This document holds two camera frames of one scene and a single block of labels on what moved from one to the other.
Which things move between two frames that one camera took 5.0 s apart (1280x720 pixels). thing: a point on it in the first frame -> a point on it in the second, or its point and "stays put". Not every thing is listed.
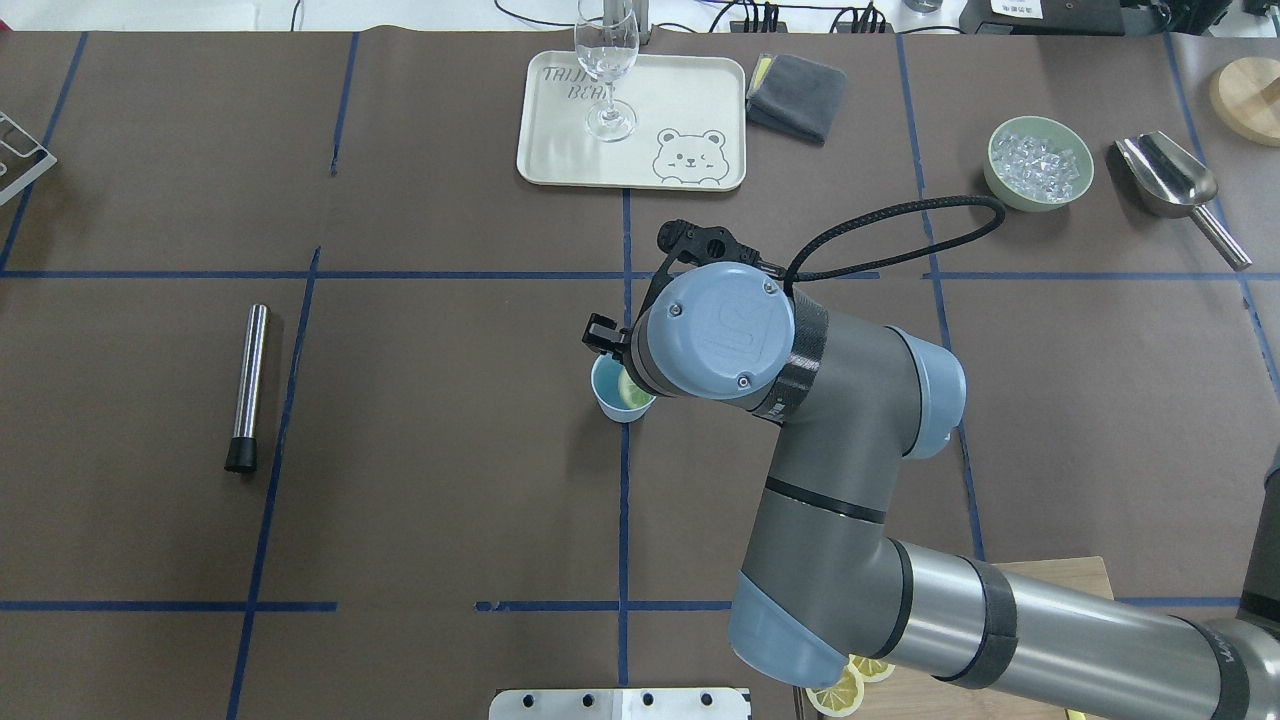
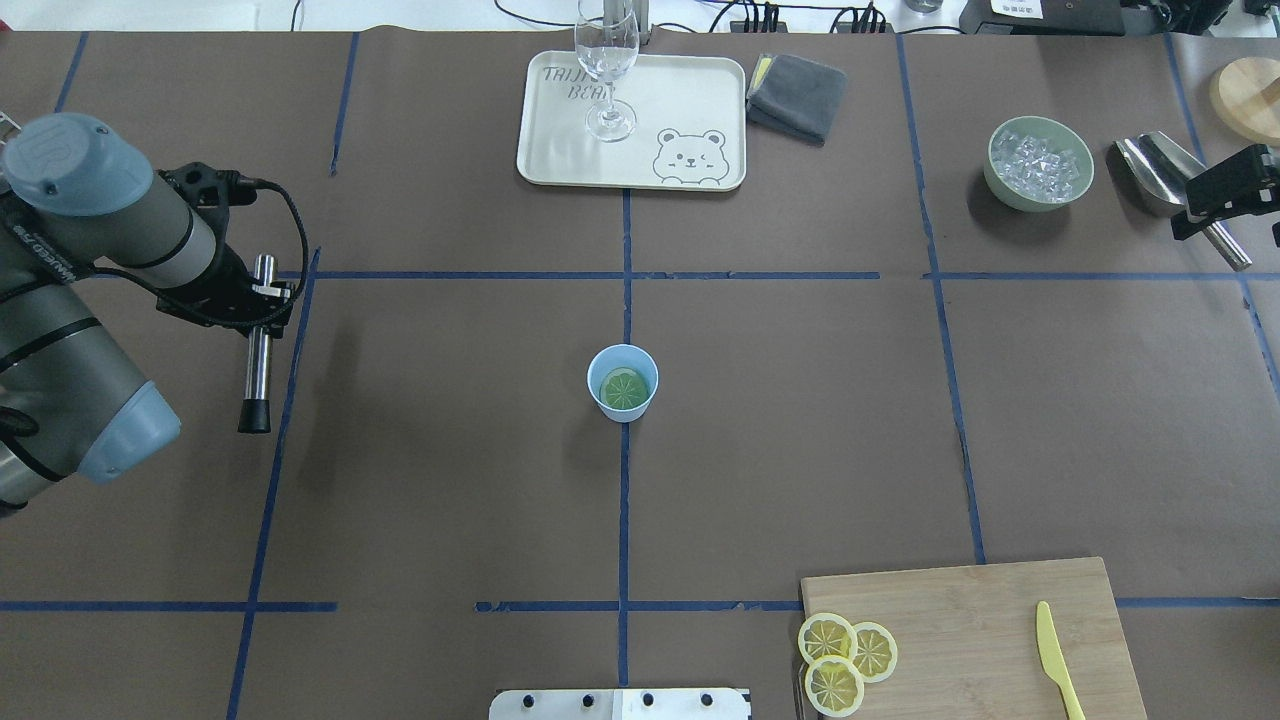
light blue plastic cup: (619, 395) stays put
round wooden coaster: (1245, 98) stays put
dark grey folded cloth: (795, 95) stays put
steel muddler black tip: (242, 456) -> (256, 416)
